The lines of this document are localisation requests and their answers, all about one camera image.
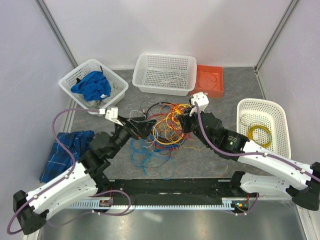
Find yellow green wire coil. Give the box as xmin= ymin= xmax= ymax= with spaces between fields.
xmin=247 ymin=124 xmax=273 ymax=149

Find slotted cable duct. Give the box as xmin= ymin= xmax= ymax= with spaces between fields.
xmin=68 ymin=194 xmax=247 ymax=210

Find white perforated basket middle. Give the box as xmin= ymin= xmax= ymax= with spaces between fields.
xmin=132 ymin=53 xmax=197 ymax=96

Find thick black cable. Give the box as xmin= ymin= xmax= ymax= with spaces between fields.
xmin=145 ymin=101 xmax=176 ymax=121

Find aluminium frame post left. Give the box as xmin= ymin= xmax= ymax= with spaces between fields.
xmin=35 ymin=0 xmax=78 ymax=68

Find blue plaid cloth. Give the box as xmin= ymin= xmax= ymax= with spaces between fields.
xmin=39 ymin=130 xmax=95 ymax=183

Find white perforated basket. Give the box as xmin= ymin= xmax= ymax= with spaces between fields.
xmin=236 ymin=98 xmax=291 ymax=159
xmin=132 ymin=53 xmax=197 ymax=96
xmin=59 ymin=59 xmax=129 ymax=110

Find white wires in basket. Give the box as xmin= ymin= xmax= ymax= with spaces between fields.
xmin=147 ymin=66 xmax=189 ymax=89

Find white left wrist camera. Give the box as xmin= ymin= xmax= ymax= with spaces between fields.
xmin=98 ymin=106 xmax=123 ymax=126

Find thin light blue wire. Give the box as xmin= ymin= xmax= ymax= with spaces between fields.
xmin=129 ymin=137 xmax=177 ymax=181

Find thin yellow wire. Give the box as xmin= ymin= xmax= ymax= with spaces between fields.
xmin=152 ymin=102 xmax=208 ymax=151

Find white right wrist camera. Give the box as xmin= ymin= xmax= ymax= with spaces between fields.
xmin=189 ymin=91 xmax=209 ymax=117

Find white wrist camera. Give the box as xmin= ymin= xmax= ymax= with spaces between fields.
xmin=189 ymin=91 xmax=209 ymax=117
xmin=98 ymin=106 xmax=123 ymax=126

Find thin red wire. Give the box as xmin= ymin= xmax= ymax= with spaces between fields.
xmin=139 ymin=99 xmax=191 ymax=148

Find aluminium frame post right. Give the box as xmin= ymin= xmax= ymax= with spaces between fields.
xmin=254 ymin=0 xmax=300 ymax=73

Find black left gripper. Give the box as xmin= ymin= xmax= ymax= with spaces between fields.
xmin=109 ymin=115 xmax=157 ymax=158

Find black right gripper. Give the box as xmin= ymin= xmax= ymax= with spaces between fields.
xmin=177 ymin=106 xmax=213 ymax=149

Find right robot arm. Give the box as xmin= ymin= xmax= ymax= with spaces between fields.
xmin=177 ymin=112 xmax=320 ymax=211

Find thin brown wire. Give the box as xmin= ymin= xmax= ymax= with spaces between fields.
xmin=139 ymin=147 xmax=176 ymax=169

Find thick red cable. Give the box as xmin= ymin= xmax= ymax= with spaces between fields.
xmin=148 ymin=112 xmax=181 ymax=151

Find thin white wire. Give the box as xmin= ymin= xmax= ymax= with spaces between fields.
xmin=129 ymin=107 xmax=163 ymax=148

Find thick yellow cable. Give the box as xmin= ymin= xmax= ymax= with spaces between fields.
xmin=151 ymin=117 xmax=187 ymax=146

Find white perforated basket left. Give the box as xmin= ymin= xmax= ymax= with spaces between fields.
xmin=59 ymin=59 xmax=129 ymax=110

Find orange plastic tray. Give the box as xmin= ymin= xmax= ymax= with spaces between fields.
xmin=189 ymin=64 xmax=224 ymax=99

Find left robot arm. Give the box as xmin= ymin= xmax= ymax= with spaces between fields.
xmin=12 ymin=116 xmax=156 ymax=236

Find grey cloth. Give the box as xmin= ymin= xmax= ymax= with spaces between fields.
xmin=86 ymin=81 xmax=126 ymax=109

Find white perforated basket right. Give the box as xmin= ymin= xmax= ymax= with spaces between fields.
xmin=236 ymin=98 xmax=291 ymax=159

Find aluminium frame post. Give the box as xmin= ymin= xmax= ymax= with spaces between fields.
xmin=35 ymin=0 xmax=78 ymax=68
xmin=254 ymin=0 xmax=300 ymax=73

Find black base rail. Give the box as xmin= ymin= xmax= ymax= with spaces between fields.
xmin=98 ymin=178 xmax=257 ymax=199

